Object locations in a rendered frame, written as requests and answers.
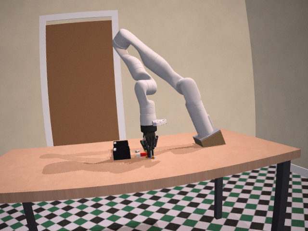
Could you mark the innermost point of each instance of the black three-compartment bin rack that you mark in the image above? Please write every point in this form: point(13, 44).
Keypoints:
point(121, 150)

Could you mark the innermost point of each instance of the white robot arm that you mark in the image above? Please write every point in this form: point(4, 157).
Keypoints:
point(146, 85)

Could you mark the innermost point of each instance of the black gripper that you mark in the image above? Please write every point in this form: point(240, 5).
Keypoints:
point(149, 140)

